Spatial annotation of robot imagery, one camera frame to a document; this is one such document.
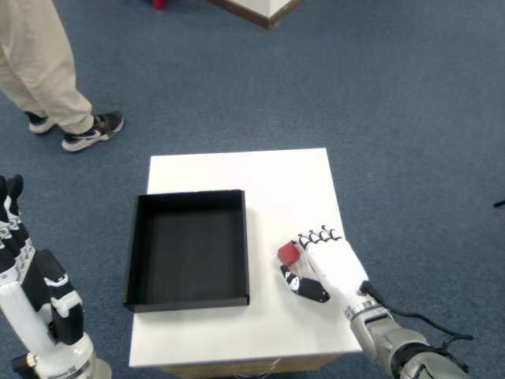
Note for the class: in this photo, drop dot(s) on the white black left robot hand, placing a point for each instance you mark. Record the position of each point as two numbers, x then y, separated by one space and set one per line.
27 320

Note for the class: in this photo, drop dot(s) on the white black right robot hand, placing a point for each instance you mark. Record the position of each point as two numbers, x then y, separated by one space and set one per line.
339 264

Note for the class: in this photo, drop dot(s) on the red cube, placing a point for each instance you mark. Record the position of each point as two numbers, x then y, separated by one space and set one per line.
288 254

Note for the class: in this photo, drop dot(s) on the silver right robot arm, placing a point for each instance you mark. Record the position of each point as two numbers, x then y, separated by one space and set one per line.
378 335

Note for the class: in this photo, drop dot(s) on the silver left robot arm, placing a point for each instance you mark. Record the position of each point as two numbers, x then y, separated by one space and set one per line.
98 369

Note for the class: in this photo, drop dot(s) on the black open box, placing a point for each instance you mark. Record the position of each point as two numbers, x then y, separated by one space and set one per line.
189 252

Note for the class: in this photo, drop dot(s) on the white top wooden table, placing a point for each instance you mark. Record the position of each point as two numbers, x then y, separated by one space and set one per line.
236 169

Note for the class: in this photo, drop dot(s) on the black white sneaker with swoosh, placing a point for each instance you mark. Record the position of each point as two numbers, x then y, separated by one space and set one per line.
90 136

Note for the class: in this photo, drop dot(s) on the beige trousers of person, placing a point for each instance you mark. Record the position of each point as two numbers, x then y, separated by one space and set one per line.
35 59

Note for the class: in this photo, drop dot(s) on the white cabinet with wooden base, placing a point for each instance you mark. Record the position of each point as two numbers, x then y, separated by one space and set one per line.
260 6

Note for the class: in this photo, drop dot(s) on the small red object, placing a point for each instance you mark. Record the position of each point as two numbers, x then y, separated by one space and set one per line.
159 3

